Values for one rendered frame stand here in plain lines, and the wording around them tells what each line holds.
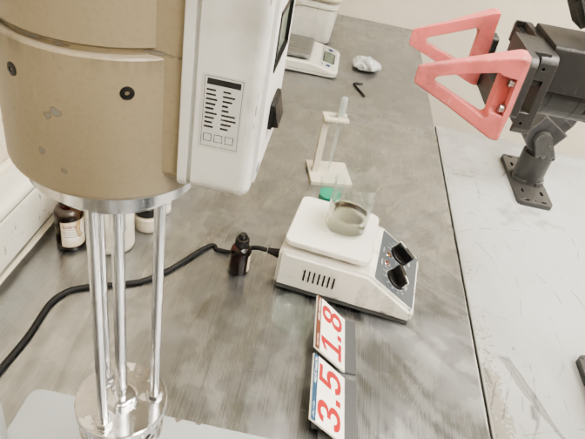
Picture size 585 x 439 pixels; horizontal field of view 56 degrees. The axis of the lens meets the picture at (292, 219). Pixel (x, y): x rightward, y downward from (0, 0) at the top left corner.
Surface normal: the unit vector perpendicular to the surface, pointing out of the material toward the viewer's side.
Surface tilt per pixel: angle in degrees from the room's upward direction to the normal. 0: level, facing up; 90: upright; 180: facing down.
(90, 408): 0
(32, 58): 90
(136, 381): 0
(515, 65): 90
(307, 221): 0
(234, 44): 90
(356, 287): 90
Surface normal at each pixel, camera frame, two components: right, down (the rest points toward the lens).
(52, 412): 0.16, -0.80
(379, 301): -0.24, 0.54
